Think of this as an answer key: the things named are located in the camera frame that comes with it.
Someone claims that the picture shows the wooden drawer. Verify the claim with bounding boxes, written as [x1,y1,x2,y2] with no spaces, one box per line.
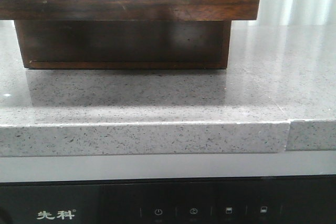
[19,20,227,63]
[1,0,259,21]

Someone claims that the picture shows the black glass appliance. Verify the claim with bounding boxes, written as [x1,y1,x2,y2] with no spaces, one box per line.
[1,175,335,223]

